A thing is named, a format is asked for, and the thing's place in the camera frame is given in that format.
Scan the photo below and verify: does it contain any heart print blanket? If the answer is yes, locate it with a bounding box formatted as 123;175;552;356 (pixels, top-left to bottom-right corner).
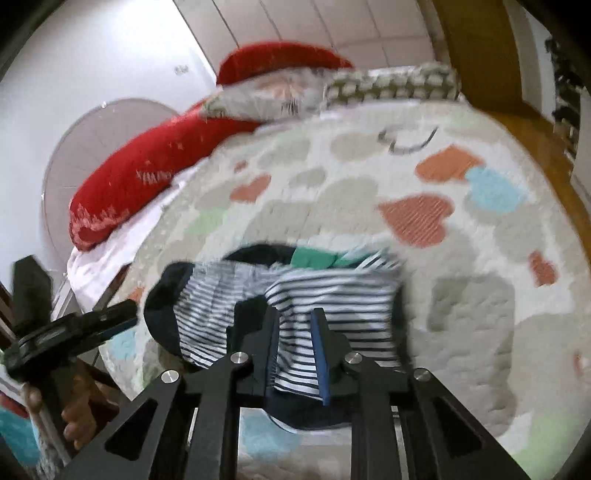
99;102;591;480

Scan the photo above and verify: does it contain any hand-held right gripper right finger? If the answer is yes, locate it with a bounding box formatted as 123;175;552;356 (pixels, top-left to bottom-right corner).
310;308;532;480

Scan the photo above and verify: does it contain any white bed sheet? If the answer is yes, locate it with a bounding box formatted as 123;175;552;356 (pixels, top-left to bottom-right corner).
67;178;195;310

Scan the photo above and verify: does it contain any grey patterned pillow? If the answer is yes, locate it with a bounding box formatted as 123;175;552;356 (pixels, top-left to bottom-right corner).
201;69;345;123

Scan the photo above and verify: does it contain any red pillow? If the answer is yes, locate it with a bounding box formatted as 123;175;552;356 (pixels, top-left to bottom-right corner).
69;41;356;252

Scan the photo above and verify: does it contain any person's left hand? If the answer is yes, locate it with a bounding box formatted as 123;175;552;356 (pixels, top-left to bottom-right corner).
22;364;122;450

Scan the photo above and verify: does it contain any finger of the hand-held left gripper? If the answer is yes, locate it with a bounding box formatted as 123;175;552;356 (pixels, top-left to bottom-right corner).
69;300;139;344

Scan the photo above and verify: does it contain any green patterned pillow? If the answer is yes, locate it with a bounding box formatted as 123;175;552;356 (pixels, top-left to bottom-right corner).
322;62;461;109

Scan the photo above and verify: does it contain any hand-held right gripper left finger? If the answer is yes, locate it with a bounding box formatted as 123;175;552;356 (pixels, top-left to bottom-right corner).
57;306;281;480

